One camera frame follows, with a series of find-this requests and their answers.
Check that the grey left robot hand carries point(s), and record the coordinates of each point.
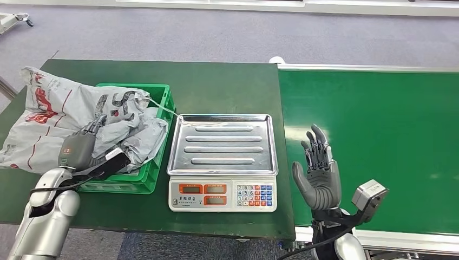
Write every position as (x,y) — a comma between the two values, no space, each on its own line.
(77,150)

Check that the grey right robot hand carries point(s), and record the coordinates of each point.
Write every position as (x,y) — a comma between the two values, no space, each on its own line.
(322,186)

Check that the grey mailer package red print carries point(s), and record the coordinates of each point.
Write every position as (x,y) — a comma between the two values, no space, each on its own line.
(53,114)

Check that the thin white plastic strip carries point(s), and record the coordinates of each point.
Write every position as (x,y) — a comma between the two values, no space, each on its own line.
(163,106)

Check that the crumpled grey mailer package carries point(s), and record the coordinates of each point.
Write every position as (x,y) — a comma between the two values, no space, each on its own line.
(150,138)

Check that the green plastic basket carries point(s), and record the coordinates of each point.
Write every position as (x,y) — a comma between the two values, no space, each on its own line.
(159,95)

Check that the green conveyor belt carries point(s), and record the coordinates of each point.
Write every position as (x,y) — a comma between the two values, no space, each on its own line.
(394,143)

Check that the grey metal bar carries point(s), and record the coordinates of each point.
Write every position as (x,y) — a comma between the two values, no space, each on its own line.
(7,89)

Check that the electronic scale with steel tray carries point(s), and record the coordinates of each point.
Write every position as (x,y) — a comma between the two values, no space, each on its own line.
(222,143)

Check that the white wheeled cart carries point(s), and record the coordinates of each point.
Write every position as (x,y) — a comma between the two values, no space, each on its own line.
(9,19)

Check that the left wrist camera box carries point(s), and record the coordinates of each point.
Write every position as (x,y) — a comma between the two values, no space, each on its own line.
(113,165)

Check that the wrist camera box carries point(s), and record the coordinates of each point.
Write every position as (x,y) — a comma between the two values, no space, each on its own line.
(369,195)
(113,165)

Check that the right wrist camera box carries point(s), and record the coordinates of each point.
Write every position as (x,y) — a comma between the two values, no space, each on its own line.
(369,195)

